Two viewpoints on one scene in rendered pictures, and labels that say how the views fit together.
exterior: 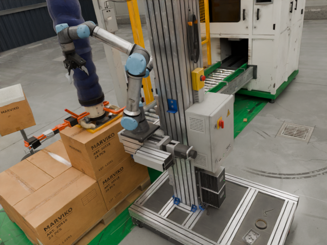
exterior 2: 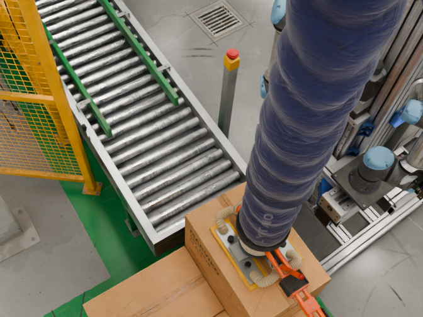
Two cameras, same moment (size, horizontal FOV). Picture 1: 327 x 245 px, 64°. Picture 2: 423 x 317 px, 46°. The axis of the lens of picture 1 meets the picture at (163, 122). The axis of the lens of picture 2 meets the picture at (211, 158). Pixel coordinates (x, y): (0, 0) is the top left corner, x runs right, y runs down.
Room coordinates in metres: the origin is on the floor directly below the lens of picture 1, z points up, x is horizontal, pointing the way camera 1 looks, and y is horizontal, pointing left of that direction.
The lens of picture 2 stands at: (2.30, 1.44, 3.07)
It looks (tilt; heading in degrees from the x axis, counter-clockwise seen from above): 60 degrees down; 279
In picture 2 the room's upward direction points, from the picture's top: 5 degrees clockwise
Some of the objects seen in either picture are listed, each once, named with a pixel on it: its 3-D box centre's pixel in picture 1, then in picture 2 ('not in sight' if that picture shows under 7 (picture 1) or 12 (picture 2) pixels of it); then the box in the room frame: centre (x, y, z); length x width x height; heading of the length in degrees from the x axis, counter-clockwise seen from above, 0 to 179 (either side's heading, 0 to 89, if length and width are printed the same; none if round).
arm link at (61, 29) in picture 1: (64, 33); not in sight; (1.71, 0.51, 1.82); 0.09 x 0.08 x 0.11; 76
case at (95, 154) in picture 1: (103, 139); (250, 260); (2.19, 0.60, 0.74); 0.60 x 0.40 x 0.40; 136
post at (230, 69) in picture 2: not in sight; (225, 110); (2.53, -0.42, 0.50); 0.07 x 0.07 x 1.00; 46
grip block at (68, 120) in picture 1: (71, 121); (293, 283); (2.02, 0.77, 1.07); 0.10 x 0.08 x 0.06; 45
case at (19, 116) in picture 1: (11, 108); not in sight; (3.19, 1.90, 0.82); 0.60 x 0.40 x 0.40; 26
